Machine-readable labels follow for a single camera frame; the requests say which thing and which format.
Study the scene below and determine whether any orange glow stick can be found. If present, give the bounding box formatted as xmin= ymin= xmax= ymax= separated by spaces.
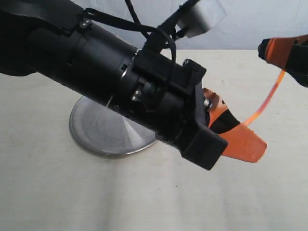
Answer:
xmin=244 ymin=70 xmax=286 ymax=126

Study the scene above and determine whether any round steel plate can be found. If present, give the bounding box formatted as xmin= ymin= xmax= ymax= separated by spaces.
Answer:
xmin=69 ymin=96 xmax=157 ymax=155

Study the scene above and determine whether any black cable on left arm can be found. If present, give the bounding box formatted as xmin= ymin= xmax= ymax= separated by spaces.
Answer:
xmin=84 ymin=0 xmax=178 ymax=87

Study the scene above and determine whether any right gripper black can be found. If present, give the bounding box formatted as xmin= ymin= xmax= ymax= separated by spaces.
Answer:
xmin=258 ymin=35 xmax=308 ymax=88

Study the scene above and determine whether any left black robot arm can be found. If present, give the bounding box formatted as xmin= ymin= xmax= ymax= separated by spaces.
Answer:
xmin=0 ymin=0 xmax=267 ymax=170

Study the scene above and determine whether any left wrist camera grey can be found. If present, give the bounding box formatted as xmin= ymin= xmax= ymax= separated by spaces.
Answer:
xmin=177 ymin=0 xmax=226 ymax=38

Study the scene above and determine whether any light blue backdrop cloth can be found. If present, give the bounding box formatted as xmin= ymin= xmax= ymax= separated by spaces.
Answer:
xmin=120 ymin=0 xmax=308 ymax=51

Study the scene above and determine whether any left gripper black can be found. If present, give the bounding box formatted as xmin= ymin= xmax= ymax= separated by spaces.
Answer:
xmin=120 ymin=52 xmax=267 ymax=170

